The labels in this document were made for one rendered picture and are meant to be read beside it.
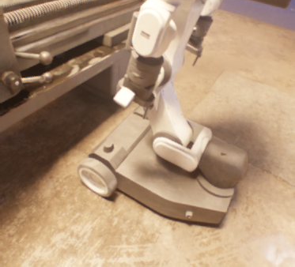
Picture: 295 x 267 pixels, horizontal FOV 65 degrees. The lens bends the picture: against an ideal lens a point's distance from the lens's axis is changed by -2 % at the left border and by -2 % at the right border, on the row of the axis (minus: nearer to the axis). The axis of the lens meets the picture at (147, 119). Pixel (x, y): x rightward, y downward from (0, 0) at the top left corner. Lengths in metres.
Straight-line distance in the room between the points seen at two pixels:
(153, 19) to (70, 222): 0.89
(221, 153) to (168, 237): 0.43
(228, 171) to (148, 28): 0.64
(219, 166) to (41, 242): 0.77
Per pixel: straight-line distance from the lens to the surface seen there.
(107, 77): 1.60
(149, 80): 0.63
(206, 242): 1.15
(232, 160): 0.97
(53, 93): 1.03
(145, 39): 0.55
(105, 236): 1.10
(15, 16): 0.94
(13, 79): 0.84
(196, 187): 1.06
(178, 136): 0.97
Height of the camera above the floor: 1.02
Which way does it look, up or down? 42 degrees down
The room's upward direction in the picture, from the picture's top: 8 degrees clockwise
